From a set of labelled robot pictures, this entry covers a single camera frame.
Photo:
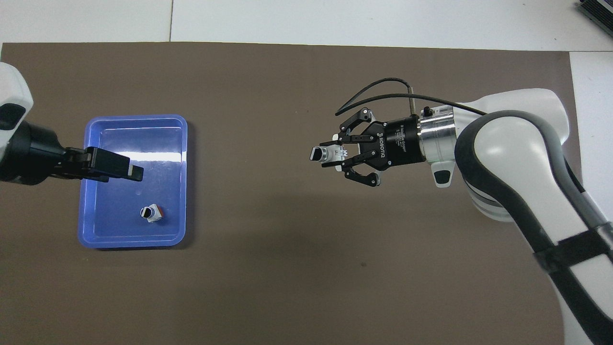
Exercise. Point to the selector switch green orange block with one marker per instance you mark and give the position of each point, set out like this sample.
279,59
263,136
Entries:
320,154

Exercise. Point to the white selector switch black knob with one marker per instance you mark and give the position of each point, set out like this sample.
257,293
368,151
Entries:
152,213

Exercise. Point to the blue plastic tray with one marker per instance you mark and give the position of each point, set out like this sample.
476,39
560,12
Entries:
119,225

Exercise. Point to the grey finned metal device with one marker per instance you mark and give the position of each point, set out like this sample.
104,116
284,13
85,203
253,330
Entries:
598,8

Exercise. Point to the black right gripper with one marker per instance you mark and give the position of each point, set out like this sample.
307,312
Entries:
397,143

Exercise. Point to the brown paper table mat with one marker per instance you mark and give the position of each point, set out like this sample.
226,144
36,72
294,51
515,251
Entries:
287,239

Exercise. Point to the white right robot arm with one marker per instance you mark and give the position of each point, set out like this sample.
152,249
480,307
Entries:
517,158

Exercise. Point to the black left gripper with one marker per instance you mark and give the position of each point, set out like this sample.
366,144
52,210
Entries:
31,153

